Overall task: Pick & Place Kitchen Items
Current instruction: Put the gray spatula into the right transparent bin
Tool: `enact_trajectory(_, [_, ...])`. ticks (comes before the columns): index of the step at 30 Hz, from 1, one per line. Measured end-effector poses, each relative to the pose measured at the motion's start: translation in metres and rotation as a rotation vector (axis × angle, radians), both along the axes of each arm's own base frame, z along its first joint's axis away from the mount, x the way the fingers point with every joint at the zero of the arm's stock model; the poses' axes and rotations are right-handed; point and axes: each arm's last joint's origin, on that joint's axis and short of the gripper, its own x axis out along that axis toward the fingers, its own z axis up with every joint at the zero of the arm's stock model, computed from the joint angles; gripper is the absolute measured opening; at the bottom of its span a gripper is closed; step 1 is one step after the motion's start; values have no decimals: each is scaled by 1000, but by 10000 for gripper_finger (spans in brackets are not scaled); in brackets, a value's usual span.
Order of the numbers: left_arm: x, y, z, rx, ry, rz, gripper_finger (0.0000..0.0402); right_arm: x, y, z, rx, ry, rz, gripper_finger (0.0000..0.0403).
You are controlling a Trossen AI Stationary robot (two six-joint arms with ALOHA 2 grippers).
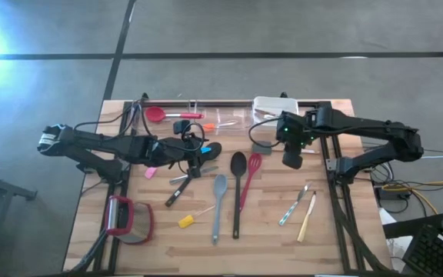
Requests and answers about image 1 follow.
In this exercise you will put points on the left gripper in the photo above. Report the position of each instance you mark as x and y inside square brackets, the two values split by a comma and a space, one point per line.
[175, 152]

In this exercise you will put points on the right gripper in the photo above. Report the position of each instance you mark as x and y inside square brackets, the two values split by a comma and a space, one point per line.
[294, 132]

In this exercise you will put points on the blue mini spatula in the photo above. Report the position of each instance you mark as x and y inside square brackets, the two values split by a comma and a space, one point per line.
[205, 150]

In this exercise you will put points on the grey silicone spoon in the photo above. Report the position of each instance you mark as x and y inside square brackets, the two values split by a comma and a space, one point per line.
[219, 184]

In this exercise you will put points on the pink mini spatula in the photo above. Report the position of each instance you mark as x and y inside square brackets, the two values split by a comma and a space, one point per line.
[150, 172]

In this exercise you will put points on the yellow mini spatula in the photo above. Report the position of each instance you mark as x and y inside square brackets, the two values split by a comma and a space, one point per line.
[185, 221]

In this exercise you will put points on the red spoon with steel shaft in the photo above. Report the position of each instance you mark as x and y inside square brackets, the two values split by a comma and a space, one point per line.
[155, 114]

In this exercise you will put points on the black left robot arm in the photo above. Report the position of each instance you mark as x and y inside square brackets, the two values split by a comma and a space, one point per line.
[98, 140]

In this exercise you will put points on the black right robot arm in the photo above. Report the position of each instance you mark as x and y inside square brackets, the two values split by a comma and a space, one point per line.
[360, 127]

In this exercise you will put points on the white plastic bin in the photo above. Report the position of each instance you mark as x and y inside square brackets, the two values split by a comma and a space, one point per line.
[271, 103]

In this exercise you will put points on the red slotted spoon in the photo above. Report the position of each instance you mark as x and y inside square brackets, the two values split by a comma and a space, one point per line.
[247, 192]

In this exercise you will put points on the black power box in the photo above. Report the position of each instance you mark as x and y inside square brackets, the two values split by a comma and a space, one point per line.
[388, 194]

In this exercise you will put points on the black desk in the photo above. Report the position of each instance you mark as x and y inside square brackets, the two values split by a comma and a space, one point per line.
[410, 227]

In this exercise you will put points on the black keyboard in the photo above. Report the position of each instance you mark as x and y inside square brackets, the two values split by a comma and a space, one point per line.
[433, 254]

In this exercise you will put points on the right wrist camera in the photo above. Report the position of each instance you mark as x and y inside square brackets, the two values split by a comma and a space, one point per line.
[292, 161]

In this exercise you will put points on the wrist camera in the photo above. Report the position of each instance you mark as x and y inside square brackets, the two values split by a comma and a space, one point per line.
[292, 161]
[181, 127]

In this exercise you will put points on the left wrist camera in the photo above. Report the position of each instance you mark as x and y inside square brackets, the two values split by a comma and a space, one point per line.
[181, 127]

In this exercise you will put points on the black aluminium rig frame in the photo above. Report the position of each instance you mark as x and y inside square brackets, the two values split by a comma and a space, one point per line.
[229, 103]

